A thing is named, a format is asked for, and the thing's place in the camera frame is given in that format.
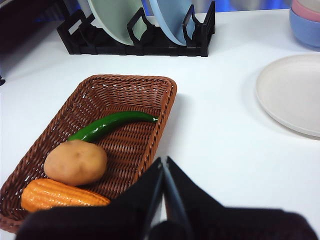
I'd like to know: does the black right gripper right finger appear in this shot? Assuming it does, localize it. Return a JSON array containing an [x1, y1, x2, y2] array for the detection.
[[164, 156, 320, 240]]

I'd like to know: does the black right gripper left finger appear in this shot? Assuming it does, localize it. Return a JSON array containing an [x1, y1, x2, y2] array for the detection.
[[14, 157, 165, 240]]

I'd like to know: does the tan potato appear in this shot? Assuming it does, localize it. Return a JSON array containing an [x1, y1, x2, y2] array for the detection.
[[43, 139, 108, 187]]

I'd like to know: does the green cucumber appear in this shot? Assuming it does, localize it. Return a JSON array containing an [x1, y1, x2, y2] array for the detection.
[[67, 111, 160, 144]]

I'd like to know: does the brown wicker basket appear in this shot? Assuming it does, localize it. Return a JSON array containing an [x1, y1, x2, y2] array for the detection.
[[0, 74, 178, 235]]

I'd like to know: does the white plate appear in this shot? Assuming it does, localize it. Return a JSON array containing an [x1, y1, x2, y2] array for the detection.
[[255, 53, 320, 138]]

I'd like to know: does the black dish rack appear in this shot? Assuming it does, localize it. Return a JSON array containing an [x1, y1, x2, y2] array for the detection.
[[56, 1, 216, 58]]

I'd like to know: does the blue bowl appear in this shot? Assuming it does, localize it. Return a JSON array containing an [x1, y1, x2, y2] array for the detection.
[[289, 8, 320, 52]]

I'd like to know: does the pale green plate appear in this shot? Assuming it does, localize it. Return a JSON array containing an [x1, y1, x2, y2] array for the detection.
[[86, 0, 146, 46]]

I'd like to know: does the pale blue plate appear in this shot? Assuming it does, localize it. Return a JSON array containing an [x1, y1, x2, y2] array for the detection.
[[148, 0, 197, 47]]

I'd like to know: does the pink bowl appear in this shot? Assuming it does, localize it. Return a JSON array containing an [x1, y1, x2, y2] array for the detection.
[[291, 0, 320, 23]]

